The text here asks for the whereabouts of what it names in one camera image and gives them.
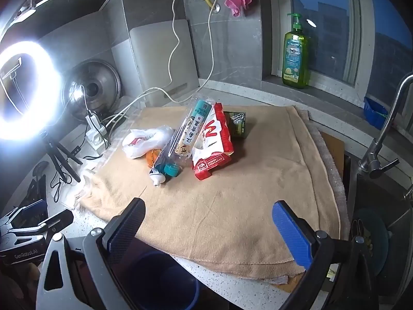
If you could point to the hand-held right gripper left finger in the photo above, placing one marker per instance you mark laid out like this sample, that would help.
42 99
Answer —
126 229

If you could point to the clear long noodle packet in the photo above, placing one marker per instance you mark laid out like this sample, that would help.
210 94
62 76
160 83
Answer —
193 129

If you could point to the brown cardboard sheet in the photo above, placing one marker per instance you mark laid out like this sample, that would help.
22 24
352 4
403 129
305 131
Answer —
334 151

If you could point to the steel faucet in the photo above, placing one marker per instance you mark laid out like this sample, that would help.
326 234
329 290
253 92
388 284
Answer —
385 126

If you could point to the steel sink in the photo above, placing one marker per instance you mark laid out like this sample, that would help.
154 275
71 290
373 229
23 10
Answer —
380 193

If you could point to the stainless steel pot lid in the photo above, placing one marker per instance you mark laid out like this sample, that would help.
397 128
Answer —
96 87

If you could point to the small blue tray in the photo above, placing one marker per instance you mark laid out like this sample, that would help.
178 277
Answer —
374 113

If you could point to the dark green round basin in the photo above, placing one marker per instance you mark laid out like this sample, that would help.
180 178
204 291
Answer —
374 226

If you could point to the window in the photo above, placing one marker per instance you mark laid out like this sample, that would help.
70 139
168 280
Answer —
326 32

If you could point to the grey woven cloth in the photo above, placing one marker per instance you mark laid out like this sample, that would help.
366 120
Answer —
326 155

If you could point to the black plastic tool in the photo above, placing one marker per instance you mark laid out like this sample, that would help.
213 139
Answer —
38 185

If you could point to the blue plastic basket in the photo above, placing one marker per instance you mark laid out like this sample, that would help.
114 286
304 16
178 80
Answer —
180 274

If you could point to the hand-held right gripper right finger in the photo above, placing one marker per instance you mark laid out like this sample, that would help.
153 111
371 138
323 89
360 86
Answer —
292 232

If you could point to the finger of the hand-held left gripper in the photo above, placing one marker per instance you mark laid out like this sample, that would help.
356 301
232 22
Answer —
32 209
59 221

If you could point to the white power strip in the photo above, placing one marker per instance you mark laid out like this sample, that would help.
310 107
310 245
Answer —
96 132

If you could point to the dark green packet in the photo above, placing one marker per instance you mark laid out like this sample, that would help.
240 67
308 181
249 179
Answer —
237 124

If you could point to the green dish soap bottle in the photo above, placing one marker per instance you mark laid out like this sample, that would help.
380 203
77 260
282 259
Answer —
294 58

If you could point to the grey cutting board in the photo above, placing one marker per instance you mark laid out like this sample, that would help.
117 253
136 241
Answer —
164 58

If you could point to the white plastic bag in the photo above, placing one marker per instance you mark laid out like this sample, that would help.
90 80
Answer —
145 139

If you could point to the small white red-label bottle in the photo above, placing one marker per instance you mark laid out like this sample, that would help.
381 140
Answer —
157 178

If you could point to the beige towel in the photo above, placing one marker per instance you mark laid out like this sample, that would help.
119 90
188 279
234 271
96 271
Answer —
226 206

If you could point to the orange round object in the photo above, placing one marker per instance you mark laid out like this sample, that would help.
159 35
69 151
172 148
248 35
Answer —
152 157

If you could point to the red snack packet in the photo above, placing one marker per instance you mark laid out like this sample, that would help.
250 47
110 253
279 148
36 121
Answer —
214 142

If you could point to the white crumpled plastic sheet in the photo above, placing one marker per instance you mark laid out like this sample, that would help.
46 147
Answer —
80 182

